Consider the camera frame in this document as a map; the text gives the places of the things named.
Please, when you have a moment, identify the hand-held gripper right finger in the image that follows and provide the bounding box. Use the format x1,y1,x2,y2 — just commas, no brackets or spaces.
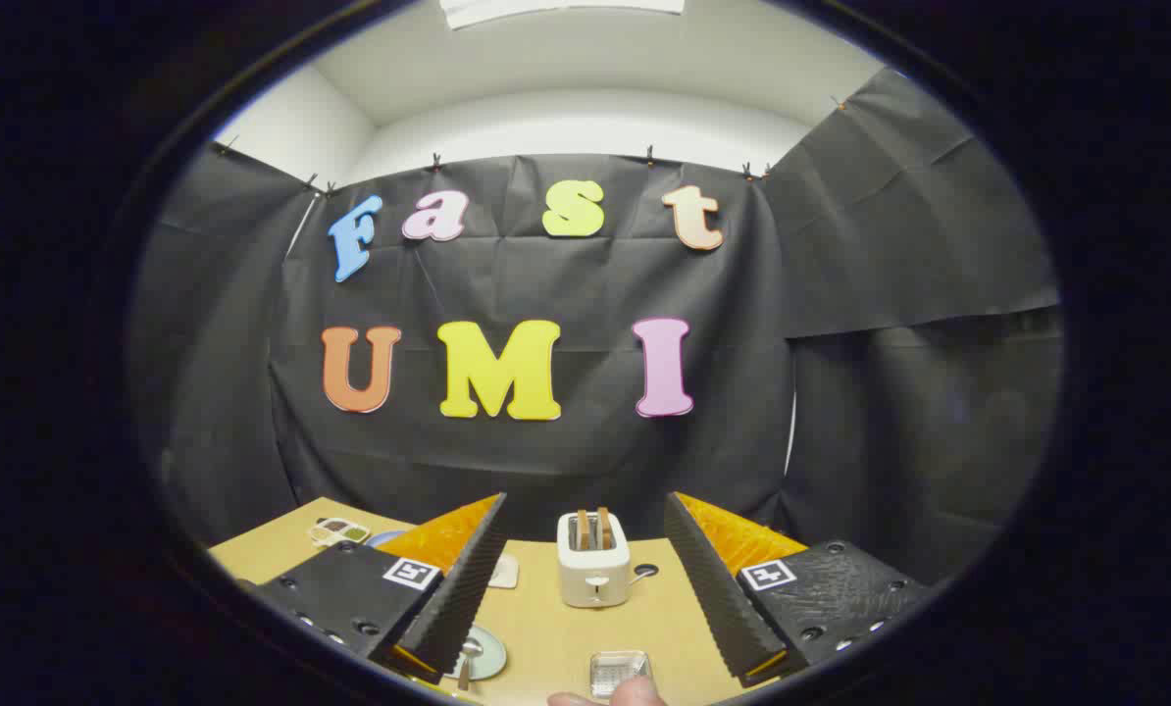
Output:
664,492,935,687

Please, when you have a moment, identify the light green plate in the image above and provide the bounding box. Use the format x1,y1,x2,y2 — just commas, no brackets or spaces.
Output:
443,625,508,682

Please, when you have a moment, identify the metal mesh basket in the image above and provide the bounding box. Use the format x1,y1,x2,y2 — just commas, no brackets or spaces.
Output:
589,650,653,699

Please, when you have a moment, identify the white divided sauce dish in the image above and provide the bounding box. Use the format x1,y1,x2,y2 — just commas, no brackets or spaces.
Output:
308,518,372,547

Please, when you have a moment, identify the white toaster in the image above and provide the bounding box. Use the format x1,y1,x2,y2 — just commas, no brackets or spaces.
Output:
557,511,633,609

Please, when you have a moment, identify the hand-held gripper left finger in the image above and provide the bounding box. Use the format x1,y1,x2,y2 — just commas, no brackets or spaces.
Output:
237,492,508,685

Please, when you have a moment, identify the ceiling light panel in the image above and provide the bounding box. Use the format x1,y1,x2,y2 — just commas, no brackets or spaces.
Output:
438,0,687,30

